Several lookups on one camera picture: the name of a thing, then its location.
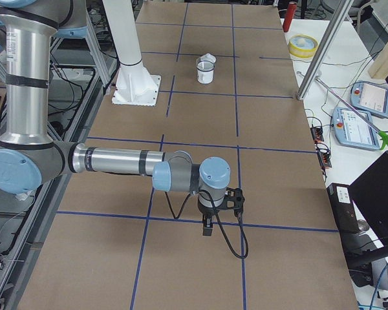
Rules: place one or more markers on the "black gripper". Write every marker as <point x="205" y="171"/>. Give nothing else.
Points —
<point x="207" y="213"/>

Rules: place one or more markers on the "clear plastic funnel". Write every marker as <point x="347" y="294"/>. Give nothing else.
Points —
<point x="204" y="66"/>

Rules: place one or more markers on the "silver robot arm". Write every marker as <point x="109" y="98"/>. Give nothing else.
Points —
<point x="29" y="157"/>

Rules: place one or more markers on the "orange connector block near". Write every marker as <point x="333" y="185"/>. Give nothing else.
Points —
<point x="324" y="158"/>

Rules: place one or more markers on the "orange connector block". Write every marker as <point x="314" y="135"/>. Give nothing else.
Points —
<point x="324" y="158"/>
<point x="317" y="133"/>

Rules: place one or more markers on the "black computer box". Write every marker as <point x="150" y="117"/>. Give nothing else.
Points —
<point x="343" y="208"/>

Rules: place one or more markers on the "orange connector block far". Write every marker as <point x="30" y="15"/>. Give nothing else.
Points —
<point x="317" y="133"/>

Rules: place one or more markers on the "white enamel mug blue rim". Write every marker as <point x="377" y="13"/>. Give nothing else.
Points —
<point x="205" y="77"/>

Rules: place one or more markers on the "white ceramic lid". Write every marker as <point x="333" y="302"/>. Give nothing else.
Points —
<point x="208" y="57"/>

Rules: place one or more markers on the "black monitor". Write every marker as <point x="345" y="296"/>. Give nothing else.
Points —
<point x="370" y="194"/>

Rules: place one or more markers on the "yellow tape roll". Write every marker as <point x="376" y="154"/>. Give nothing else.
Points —
<point x="302" y="46"/>

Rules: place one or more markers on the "far teach pendant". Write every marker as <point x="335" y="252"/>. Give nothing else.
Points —
<point x="370" y="97"/>

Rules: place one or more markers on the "red cylinder can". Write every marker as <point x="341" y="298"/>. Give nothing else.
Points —
<point x="290" y="11"/>

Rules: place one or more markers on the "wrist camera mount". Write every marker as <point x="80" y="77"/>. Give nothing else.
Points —
<point x="233" y="201"/>

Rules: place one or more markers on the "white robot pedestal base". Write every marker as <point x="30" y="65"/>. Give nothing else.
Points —
<point x="134" y="84"/>

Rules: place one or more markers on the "green handled air gun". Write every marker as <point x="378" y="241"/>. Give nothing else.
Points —
<point x="382" y="134"/>

